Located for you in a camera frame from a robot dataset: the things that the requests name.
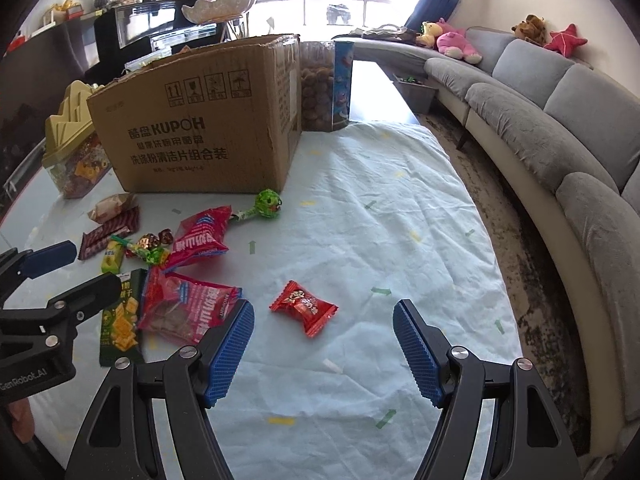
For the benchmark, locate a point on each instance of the grey curved sofa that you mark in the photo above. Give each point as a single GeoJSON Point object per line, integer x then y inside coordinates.
{"type": "Point", "coordinates": [550, 90]}

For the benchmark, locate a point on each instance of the red star plush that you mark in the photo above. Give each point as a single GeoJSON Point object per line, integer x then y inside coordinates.
{"type": "Point", "coordinates": [565, 40]}

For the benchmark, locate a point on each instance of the green cracker packet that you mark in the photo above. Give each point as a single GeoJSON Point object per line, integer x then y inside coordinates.
{"type": "Point", "coordinates": [120, 320]}

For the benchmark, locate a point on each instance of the brown cardboard box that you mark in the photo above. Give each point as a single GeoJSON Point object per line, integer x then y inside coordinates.
{"type": "Point", "coordinates": [200, 125]}

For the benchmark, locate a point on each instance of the black upright piano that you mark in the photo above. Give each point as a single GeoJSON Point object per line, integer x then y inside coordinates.
{"type": "Point", "coordinates": [125, 30]}

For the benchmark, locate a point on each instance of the yellow plastic tree container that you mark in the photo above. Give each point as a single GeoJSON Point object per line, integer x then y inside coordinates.
{"type": "Point", "coordinates": [65, 130]}

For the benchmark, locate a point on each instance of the dark patterned rug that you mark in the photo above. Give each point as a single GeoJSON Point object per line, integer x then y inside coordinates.
{"type": "Point", "coordinates": [500, 185]}

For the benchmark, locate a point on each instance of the light blue tablecloth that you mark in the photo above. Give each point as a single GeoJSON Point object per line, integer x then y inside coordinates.
{"type": "Point", "coordinates": [375, 240]}

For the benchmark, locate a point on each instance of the grey storage bin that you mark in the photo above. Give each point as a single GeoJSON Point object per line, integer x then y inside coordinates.
{"type": "Point", "coordinates": [417, 95]}

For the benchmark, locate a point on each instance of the grey folded cloth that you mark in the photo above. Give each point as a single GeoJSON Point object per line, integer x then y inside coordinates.
{"type": "Point", "coordinates": [385, 34]}

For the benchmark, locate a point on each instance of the gold candy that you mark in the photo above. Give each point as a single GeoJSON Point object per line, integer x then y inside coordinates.
{"type": "Point", "coordinates": [145, 243]}

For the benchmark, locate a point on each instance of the pink plush toy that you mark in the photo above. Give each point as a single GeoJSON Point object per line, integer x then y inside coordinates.
{"type": "Point", "coordinates": [455, 42]}

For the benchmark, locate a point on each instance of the brown plush toy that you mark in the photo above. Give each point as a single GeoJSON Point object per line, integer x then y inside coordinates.
{"type": "Point", "coordinates": [530, 30]}

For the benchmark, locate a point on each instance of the dark red candy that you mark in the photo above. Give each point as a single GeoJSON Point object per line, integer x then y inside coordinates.
{"type": "Point", "coordinates": [166, 236]}

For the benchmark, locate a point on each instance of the green candy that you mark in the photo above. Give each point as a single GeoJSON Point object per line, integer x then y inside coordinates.
{"type": "Point", "coordinates": [155, 257]}

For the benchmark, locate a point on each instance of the yellow candy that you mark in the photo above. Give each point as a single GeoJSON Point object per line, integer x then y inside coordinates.
{"type": "Point", "coordinates": [112, 257]}

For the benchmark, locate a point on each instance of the green lollipop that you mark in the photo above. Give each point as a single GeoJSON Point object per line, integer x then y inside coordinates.
{"type": "Point", "coordinates": [267, 202]}

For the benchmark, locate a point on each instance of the dark blue shorts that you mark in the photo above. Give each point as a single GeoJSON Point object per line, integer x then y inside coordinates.
{"type": "Point", "coordinates": [339, 14]}

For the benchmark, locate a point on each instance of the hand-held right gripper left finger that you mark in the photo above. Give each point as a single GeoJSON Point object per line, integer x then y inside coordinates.
{"type": "Point", "coordinates": [230, 355]}

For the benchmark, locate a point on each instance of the clear bag of nuts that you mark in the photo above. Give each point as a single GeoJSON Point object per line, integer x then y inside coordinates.
{"type": "Point", "coordinates": [142, 62]}

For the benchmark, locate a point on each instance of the glass cup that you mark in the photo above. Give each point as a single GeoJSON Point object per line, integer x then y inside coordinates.
{"type": "Point", "coordinates": [315, 85]}

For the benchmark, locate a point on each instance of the black television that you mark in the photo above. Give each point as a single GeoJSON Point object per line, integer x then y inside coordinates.
{"type": "Point", "coordinates": [30, 110]}

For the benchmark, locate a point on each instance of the beige snack packet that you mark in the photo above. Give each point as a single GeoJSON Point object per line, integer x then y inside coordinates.
{"type": "Point", "coordinates": [112, 207]}

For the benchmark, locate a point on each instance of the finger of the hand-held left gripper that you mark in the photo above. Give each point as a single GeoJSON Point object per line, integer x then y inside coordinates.
{"type": "Point", "coordinates": [85, 296]}
{"type": "Point", "coordinates": [50, 259]}

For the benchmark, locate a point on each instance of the brown wafer packet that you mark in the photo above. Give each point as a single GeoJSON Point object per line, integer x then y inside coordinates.
{"type": "Point", "coordinates": [107, 235]}

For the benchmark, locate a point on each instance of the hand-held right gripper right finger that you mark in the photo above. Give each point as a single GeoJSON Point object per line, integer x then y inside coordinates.
{"type": "Point", "coordinates": [417, 355]}

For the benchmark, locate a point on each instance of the red candy packet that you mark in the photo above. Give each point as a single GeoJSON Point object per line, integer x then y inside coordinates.
{"type": "Point", "coordinates": [302, 307]}

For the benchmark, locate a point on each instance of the person's left hand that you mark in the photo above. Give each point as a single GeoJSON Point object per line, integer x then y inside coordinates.
{"type": "Point", "coordinates": [22, 417]}

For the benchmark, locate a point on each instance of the pink snack packet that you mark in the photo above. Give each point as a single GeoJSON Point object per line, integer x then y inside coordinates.
{"type": "Point", "coordinates": [200, 240]}
{"type": "Point", "coordinates": [190, 310]}

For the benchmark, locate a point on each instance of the yellow plush toy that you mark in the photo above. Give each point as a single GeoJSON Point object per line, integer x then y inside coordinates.
{"type": "Point", "coordinates": [427, 34]}

